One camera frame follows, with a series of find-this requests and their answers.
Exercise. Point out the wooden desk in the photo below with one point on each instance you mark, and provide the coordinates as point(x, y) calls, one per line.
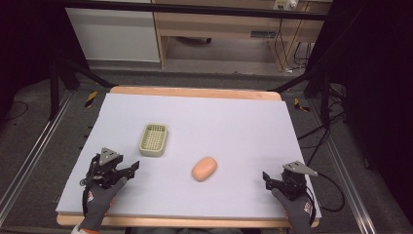
point(220, 26)

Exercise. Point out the yellow black tape strip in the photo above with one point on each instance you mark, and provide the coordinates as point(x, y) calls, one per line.
point(302, 106)
point(91, 99)

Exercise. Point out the white foam mat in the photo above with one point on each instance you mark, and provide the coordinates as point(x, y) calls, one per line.
point(207, 130)

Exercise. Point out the white cabinet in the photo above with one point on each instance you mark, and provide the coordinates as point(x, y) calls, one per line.
point(113, 35)

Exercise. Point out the person's left hand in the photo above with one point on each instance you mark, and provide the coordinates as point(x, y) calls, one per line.
point(97, 203)

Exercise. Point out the pale green soap dish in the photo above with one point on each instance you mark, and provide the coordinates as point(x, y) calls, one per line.
point(154, 139)

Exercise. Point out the metal floor rail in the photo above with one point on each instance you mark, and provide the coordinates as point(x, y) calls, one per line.
point(350, 182)
point(35, 146)

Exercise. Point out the wooden table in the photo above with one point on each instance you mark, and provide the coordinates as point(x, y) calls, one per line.
point(195, 92)

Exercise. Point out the black metal crossbar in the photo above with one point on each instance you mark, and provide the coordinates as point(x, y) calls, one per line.
point(181, 9)

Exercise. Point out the white power strip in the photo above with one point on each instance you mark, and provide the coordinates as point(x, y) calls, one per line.
point(285, 4)

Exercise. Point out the black metal stand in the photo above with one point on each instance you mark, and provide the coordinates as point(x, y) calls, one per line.
point(54, 87)
point(324, 94)

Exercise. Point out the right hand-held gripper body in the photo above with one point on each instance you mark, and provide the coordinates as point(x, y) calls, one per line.
point(293, 180)

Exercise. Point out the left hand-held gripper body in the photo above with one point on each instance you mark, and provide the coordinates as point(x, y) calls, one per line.
point(108, 162)

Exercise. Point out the person's right hand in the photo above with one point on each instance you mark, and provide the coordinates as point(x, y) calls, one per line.
point(297, 213)

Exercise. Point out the orange bread roll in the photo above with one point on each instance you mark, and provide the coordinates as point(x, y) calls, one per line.
point(204, 169)

